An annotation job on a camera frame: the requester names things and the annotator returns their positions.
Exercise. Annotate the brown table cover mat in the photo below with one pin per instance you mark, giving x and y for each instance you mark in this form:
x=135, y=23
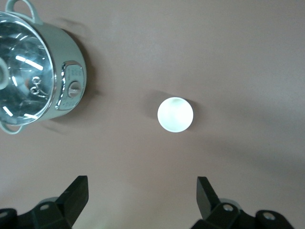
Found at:
x=214, y=47

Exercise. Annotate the white IKEA cup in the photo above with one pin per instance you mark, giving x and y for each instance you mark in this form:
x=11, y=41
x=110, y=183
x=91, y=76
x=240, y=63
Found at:
x=175, y=114

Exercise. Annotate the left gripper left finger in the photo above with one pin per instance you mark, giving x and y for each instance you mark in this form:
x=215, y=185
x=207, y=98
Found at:
x=71, y=202

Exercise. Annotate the green electric cooking pot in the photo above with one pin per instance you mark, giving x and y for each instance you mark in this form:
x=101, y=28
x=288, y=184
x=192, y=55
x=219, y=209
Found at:
x=66, y=47

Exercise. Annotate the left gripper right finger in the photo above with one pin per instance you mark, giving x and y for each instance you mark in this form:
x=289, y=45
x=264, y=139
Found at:
x=207, y=202

